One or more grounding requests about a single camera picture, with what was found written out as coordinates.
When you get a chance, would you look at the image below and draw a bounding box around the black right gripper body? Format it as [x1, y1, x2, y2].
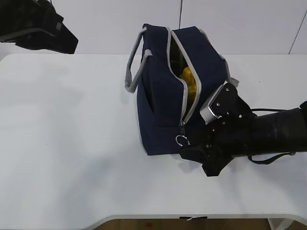
[178, 83, 256, 177]

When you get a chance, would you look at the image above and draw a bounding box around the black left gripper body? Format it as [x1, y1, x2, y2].
[0, 0, 78, 54]

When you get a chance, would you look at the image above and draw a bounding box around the navy insulated lunch bag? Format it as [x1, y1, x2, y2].
[125, 24, 238, 156]

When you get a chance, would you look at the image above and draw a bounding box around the yellow pear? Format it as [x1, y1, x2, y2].
[179, 67, 197, 104]

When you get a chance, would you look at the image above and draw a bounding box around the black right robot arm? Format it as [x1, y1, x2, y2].
[176, 83, 307, 177]

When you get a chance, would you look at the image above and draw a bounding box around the black tape on table edge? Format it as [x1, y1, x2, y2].
[179, 216, 208, 221]

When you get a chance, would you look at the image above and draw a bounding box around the white table leg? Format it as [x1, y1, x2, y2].
[268, 218, 294, 230]

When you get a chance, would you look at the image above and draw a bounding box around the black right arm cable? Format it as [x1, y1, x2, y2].
[248, 108, 297, 165]

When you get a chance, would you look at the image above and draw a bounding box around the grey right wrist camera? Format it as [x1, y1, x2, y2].
[200, 85, 223, 125]

